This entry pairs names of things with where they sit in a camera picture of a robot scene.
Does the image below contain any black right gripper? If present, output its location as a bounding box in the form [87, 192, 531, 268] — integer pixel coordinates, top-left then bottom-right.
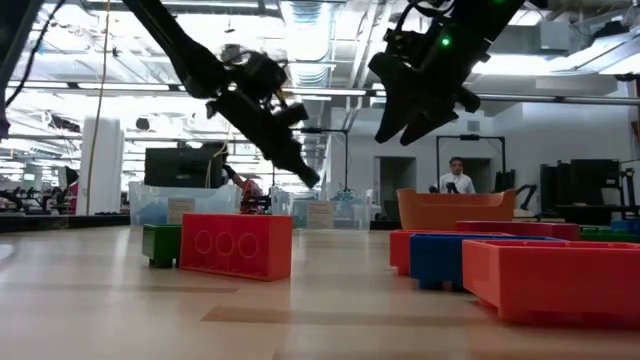
[368, 36, 489, 148]

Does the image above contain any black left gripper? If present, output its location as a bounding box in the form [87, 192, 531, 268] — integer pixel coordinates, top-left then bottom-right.
[206, 89, 322, 189]

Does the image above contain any orange toy block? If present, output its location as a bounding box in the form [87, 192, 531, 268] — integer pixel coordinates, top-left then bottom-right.
[179, 213, 294, 283]
[461, 239, 640, 325]
[389, 229, 514, 277]

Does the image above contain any blue toy block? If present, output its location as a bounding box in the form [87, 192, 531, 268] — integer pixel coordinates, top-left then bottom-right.
[609, 219, 640, 236]
[409, 232, 562, 292]

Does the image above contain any square green toy block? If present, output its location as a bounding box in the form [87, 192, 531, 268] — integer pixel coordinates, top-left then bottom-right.
[141, 223, 183, 269]

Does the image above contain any red toy block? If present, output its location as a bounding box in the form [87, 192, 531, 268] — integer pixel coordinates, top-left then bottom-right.
[455, 220, 582, 242]

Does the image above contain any long green toy block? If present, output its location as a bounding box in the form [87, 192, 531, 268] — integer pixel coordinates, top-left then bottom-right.
[579, 226, 640, 245]

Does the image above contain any red background object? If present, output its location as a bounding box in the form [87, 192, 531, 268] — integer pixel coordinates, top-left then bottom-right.
[238, 178, 271, 216]

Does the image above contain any clear plastic bin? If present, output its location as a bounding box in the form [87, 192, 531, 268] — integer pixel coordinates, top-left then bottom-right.
[128, 181, 244, 227]
[271, 187, 374, 232]

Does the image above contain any person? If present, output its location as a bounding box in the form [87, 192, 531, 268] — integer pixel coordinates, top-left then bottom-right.
[438, 156, 477, 195]

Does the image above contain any orange plastic bin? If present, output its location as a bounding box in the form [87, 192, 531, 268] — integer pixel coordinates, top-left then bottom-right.
[397, 188, 517, 232]

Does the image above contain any white building column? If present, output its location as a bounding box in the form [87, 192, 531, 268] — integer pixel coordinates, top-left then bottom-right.
[77, 117, 125, 217]

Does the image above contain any black background shelving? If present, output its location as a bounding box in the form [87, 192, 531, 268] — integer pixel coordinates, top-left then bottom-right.
[539, 158, 640, 226]

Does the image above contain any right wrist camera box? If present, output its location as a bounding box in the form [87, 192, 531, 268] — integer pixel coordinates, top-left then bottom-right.
[384, 27, 427, 56]

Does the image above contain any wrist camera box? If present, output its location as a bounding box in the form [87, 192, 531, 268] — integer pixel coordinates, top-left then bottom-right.
[222, 47, 290, 100]
[384, 27, 427, 56]

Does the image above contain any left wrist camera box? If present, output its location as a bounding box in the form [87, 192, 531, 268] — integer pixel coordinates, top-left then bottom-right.
[222, 47, 290, 100]

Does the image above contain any silver ventilation duct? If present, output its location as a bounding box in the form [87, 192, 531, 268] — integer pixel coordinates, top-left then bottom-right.
[278, 0, 335, 89]

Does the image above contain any black aluminium table frame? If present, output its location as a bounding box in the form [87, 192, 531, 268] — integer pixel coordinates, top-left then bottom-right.
[0, 213, 640, 236]

